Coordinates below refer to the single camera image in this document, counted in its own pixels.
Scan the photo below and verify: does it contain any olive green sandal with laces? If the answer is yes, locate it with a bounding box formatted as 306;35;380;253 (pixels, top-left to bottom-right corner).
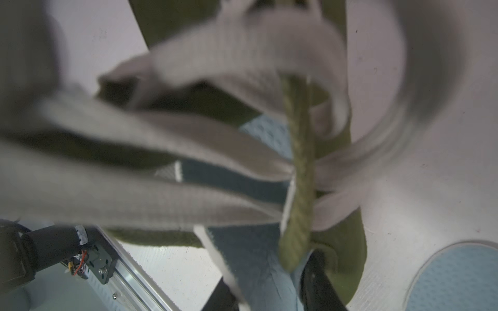
0;0;468;308

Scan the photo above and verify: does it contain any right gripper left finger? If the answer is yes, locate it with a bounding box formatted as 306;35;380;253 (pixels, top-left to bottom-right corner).
201;278;239;311

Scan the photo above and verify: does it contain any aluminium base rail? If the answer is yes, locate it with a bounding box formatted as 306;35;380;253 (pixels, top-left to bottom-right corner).
61;225;184;311

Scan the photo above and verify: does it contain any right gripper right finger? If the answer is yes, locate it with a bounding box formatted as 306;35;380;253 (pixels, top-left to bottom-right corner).
300;250;348;311

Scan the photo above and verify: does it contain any grey-blue insole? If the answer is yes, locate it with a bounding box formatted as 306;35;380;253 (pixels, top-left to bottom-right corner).
403;240;497;310
155;112;312;311

